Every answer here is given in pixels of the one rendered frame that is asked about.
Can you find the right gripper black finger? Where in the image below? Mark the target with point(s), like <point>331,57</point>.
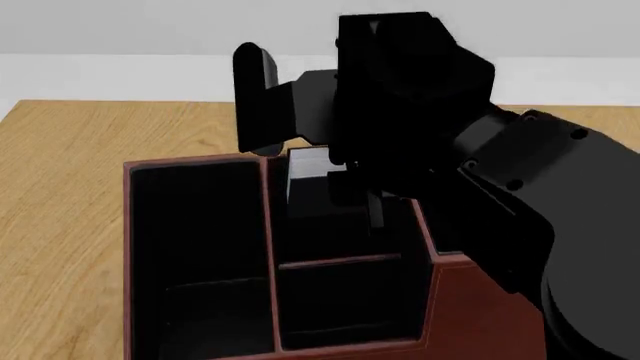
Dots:
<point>255,97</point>
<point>345,189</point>

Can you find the dark red compartment caddy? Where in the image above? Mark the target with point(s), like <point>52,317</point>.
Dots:
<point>465,311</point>

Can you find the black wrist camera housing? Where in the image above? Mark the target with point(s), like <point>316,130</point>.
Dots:
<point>405,82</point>

